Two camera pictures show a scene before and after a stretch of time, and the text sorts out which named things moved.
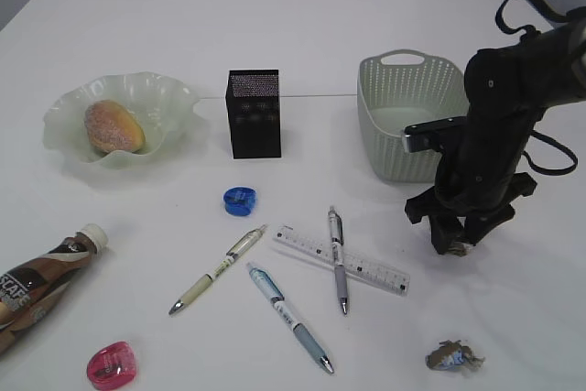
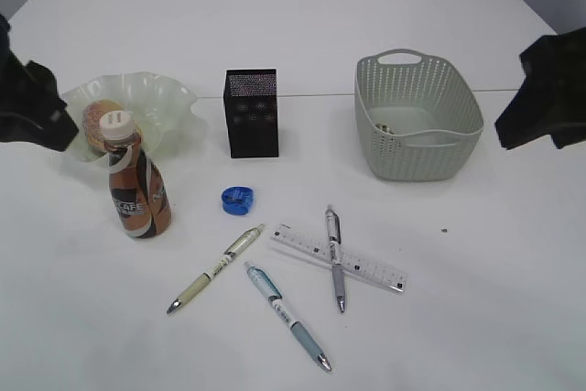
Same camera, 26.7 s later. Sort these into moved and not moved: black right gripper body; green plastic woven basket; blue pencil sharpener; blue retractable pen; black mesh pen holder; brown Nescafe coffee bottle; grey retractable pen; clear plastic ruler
Moved: black right gripper body; brown Nescafe coffee bottle
Not moved: blue pencil sharpener; clear plastic ruler; blue retractable pen; green plastic woven basket; grey retractable pen; black mesh pen holder
